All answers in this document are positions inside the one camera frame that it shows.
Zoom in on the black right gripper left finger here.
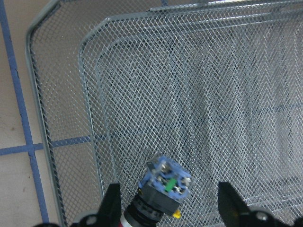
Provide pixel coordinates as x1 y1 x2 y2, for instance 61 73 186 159
71 183 121 227

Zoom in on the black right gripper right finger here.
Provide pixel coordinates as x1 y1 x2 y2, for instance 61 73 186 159
218 182 289 227

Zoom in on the wire mesh shelf basket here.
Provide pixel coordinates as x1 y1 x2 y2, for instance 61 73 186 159
26 0 303 227

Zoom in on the red emergency stop button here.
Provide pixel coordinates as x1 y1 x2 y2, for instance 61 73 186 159
119 154 193 227

